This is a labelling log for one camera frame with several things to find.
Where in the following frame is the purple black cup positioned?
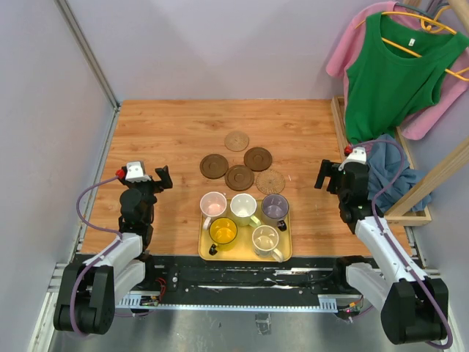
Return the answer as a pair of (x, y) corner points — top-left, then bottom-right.
(261, 194), (289, 232)

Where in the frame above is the white cream cup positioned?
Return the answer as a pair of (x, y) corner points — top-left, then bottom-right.
(230, 193), (261, 228)

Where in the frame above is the yellow hanger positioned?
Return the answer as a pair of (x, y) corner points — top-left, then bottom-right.
(355, 4), (469, 82)

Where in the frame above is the pink cup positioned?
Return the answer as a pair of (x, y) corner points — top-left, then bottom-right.
(199, 191), (228, 230)

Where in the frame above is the yellow black cup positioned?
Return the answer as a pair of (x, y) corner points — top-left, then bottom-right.
(208, 217), (237, 256)

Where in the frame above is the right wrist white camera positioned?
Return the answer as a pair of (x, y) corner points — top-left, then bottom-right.
(338, 146), (366, 171)

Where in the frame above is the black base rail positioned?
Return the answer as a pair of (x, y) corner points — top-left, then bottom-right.
(69, 252), (378, 307)

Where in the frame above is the green tank top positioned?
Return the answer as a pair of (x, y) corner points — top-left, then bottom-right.
(345, 12), (468, 144)

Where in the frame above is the woven coaster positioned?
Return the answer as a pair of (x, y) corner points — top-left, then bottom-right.
(224, 131), (249, 152)
(256, 169), (285, 194)

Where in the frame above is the woven coaster back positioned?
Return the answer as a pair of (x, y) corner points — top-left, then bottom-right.
(224, 131), (249, 152)

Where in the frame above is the wrist white camera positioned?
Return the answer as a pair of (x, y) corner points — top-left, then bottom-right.
(125, 161), (151, 183)
(338, 146), (366, 171)

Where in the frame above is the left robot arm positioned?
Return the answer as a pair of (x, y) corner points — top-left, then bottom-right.
(53, 161), (173, 337)

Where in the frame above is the beige cup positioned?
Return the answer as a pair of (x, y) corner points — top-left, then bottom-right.
(251, 225), (284, 263)

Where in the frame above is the yellow plastic tray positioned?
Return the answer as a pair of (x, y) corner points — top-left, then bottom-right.
(198, 198), (292, 262)

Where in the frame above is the grey hanger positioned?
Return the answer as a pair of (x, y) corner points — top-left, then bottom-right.
(398, 0), (449, 20)

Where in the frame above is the wooden rack frame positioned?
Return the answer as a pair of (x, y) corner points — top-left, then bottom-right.
(330, 0), (469, 227)

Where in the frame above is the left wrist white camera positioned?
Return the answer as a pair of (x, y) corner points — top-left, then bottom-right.
(125, 161), (151, 183)

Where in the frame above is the woven coaster front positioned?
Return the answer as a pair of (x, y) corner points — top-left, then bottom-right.
(256, 169), (285, 194)

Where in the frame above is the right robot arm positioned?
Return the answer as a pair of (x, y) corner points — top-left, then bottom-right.
(314, 159), (454, 349)

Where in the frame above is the dark brown coaster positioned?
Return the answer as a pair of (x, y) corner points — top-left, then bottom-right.
(224, 165), (254, 191)
(243, 147), (273, 172)
(199, 154), (229, 180)

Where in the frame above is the pink t-shirt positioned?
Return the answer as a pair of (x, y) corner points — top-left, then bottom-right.
(325, 1), (468, 140)

